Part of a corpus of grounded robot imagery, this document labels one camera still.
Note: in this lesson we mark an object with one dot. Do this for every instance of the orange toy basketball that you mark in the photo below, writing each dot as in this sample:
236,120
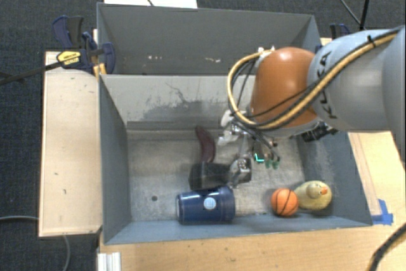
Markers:
284,202

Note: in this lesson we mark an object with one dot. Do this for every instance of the yellow rubber duck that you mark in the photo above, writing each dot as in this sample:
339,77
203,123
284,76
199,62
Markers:
312,198

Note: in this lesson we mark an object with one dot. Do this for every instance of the pale wood board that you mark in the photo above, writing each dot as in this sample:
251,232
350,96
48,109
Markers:
69,149

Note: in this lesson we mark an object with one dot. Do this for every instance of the grey metal bin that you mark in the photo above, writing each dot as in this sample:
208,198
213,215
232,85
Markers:
165,149

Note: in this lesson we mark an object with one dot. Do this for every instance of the dark blue cup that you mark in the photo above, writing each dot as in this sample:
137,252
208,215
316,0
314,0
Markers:
206,204

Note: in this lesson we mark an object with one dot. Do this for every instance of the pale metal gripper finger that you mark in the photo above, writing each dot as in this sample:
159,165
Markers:
246,170
234,172

